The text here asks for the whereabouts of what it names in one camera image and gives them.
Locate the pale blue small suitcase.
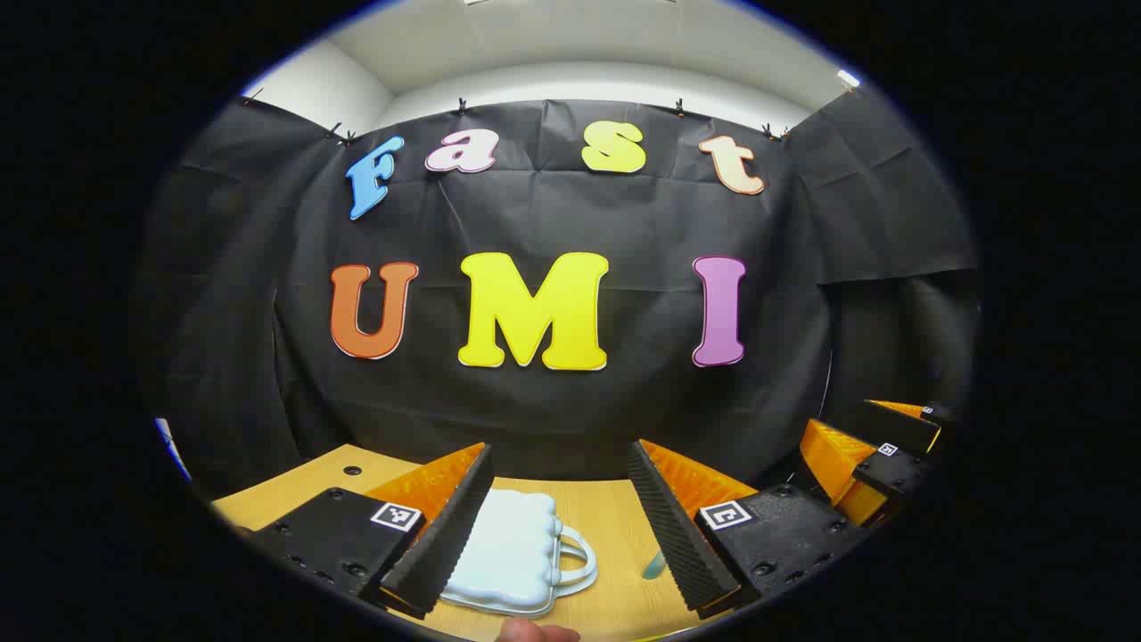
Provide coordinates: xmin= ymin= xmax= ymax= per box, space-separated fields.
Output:
xmin=439 ymin=488 xmax=598 ymax=619

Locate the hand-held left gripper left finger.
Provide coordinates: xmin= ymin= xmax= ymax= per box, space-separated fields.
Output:
xmin=239 ymin=441 xmax=497 ymax=621

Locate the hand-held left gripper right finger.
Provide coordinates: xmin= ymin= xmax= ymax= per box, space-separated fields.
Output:
xmin=627 ymin=438 xmax=873 ymax=614

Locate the black backdrop cloth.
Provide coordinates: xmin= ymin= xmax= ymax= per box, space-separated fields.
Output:
xmin=134 ymin=87 xmax=981 ymax=500

